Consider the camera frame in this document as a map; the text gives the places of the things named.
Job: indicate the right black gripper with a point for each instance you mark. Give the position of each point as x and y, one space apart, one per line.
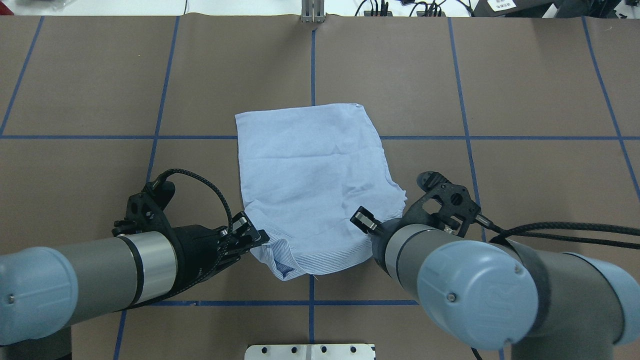
364 220

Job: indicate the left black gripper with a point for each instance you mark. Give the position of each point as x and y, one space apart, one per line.
196 248

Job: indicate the light blue striped shirt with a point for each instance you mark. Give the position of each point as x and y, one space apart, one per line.
304 172

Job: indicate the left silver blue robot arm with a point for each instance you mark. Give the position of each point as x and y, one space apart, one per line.
46 290

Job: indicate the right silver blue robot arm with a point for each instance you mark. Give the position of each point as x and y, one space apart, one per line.
490 292

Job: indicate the black brown box device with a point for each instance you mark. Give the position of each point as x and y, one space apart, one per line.
511 8

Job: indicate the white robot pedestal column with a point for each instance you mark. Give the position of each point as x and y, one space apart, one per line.
326 351

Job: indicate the aluminium frame post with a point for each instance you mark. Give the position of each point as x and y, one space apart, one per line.
313 11

